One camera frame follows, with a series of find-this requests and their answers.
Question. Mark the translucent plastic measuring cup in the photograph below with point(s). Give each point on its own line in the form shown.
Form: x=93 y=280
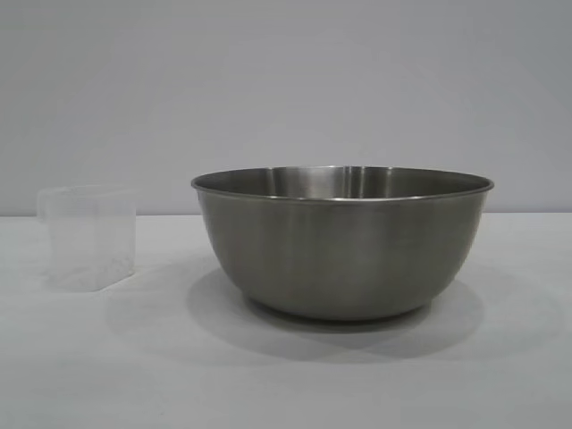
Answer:
x=89 y=241

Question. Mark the stainless steel mixing bowl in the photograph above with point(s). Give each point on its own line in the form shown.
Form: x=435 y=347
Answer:
x=344 y=250

